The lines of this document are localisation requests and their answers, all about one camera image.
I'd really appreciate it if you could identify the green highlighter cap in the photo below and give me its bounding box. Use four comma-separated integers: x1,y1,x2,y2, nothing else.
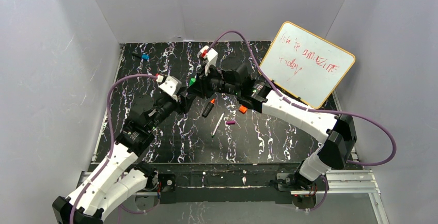
189,78,196,86

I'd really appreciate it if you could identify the orange highlighter cap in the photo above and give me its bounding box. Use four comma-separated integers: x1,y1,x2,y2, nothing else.
239,106,247,114

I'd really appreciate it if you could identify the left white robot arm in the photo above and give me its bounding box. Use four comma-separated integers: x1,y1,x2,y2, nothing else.
52,91,196,223

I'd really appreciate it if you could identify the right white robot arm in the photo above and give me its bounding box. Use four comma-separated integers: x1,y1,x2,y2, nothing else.
188,65,357,184

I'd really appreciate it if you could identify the purple pen cap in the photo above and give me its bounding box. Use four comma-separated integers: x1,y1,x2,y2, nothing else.
226,120,236,125

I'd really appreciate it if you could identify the orange black highlighter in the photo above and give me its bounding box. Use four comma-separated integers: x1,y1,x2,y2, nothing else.
201,99,215,118

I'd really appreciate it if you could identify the blue capped black marker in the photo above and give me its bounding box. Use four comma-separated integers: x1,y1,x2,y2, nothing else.
132,52,150,60

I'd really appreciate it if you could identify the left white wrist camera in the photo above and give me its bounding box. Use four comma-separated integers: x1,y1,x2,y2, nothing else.
156,75,181,101

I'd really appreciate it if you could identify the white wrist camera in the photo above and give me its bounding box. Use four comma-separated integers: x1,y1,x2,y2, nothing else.
156,75,181,101
197,46,218,76

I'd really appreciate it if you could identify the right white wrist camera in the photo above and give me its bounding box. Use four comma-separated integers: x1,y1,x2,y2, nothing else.
197,46,218,76

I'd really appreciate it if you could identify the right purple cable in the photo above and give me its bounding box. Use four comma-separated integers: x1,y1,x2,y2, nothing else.
205,30,398,167

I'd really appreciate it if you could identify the purple cable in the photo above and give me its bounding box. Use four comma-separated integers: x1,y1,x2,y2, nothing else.
205,30,398,167
68,74,162,224

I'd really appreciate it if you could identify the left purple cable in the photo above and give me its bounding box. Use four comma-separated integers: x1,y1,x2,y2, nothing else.
68,74,162,224

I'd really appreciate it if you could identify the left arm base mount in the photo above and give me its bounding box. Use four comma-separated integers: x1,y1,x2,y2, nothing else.
135,173,176,213

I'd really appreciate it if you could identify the whiteboard with orange frame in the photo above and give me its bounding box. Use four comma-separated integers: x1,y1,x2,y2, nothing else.
260,21,356,109

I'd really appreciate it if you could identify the aluminium frame rail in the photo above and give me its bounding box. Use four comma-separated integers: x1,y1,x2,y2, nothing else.
76,89,391,224

